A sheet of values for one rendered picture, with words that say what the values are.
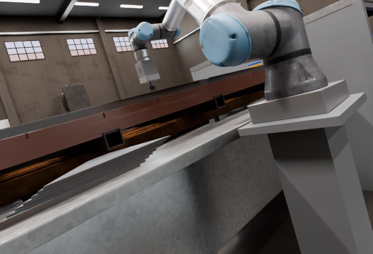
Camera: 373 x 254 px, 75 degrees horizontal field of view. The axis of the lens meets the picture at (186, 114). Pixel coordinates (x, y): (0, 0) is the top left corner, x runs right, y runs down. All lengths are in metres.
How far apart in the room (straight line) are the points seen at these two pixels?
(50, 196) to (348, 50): 1.46
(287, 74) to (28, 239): 0.59
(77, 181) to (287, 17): 0.58
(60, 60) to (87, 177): 11.90
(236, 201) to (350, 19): 1.09
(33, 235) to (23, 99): 11.21
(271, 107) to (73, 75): 11.87
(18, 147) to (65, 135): 0.10
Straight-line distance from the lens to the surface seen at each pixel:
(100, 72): 12.81
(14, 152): 0.64
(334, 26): 1.58
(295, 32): 0.65
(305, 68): 0.64
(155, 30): 1.21
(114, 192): 0.48
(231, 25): 0.54
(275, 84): 0.64
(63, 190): 0.53
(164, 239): 0.75
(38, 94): 11.76
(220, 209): 0.88
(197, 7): 0.67
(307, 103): 0.60
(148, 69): 1.25
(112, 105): 0.75
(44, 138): 0.65
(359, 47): 1.55
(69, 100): 10.39
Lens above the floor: 0.79
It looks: 3 degrees down
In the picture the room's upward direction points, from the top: 17 degrees counter-clockwise
